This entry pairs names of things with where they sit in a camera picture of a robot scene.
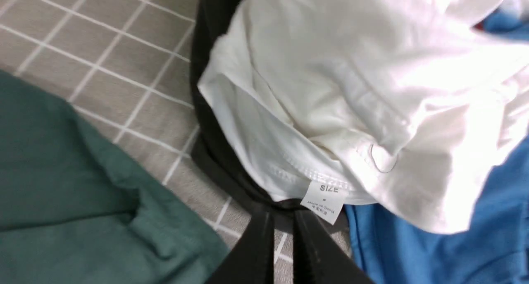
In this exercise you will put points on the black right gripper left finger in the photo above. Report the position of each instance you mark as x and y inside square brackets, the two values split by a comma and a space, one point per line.
[251, 261]

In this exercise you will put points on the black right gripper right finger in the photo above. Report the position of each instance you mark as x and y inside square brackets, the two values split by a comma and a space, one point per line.
[317, 259]

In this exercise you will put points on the green long-sleeved shirt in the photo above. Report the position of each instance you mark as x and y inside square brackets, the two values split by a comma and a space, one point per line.
[76, 209]

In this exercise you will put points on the blue shirt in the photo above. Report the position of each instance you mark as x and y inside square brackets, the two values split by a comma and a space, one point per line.
[446, 251]

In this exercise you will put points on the white shirt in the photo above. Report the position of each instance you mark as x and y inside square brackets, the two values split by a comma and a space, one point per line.
[276, 80]

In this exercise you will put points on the grey checked tablecloth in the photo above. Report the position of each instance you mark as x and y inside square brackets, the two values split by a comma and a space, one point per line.
[124, 66]

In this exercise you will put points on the black garment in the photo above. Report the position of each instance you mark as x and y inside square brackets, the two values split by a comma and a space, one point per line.
[211, 152]

